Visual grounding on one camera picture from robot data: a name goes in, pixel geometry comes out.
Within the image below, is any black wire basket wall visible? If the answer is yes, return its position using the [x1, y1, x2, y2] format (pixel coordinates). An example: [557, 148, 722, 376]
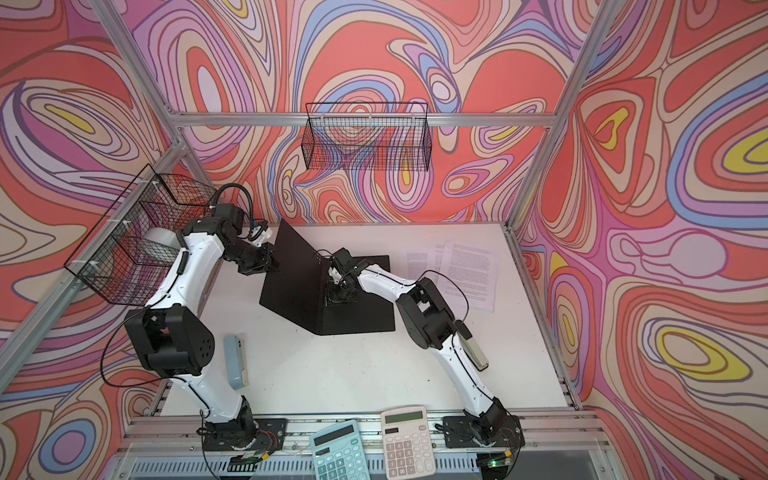
[301, 101, 433, 173]
[64, 165, 214, 306]

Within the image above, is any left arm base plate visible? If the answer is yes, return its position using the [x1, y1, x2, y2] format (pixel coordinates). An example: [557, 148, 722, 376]
[197, 417, 288, 472]

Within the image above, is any black wire basket left wall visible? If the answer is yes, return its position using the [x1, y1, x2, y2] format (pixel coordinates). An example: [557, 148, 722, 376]
[64, 165, 214, 306]

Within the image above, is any pink white calculator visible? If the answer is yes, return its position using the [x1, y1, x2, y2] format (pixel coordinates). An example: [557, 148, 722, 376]
[380, 406, 437, 480]

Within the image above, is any blue folder with black inside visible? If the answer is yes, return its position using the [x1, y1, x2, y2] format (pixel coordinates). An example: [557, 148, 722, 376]
[259, 221, 395, 336]

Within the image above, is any white tape roll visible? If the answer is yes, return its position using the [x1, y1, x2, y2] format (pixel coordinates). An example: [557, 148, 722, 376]
[140, 227, 181, 254]

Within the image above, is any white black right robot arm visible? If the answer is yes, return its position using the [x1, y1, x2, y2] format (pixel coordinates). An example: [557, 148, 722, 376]
[328, 248, 509, 446]

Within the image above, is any black wire basket back wall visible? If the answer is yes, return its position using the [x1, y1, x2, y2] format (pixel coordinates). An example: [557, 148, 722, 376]
[301, 101, 433, 173]

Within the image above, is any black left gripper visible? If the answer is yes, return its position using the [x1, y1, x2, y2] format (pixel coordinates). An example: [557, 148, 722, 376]
[222, 240, 282, 274]

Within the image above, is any printed white paper sheet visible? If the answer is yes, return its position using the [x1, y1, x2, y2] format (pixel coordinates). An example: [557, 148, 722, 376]
[441, 242, 498, 312]

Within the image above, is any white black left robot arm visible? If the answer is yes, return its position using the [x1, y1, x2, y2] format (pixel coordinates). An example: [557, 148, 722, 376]
[124, 204, 277, 450]

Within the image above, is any teal calculator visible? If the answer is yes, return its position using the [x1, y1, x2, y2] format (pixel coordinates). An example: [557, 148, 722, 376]
[309, 420, 370, 480]

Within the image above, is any beige black stapler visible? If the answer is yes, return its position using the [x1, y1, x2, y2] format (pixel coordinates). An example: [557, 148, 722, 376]
[457, 321, 489, 372]

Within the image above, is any light blue stapler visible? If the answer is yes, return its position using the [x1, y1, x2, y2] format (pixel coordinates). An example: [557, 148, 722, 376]
[223, 335, 248, 390]

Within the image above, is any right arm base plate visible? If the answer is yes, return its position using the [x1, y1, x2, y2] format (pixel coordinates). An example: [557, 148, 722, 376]
[435, 413, 526, 469]

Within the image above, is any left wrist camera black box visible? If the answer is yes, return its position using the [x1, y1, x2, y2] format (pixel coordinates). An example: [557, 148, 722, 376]
[211, 203, 270, 242]

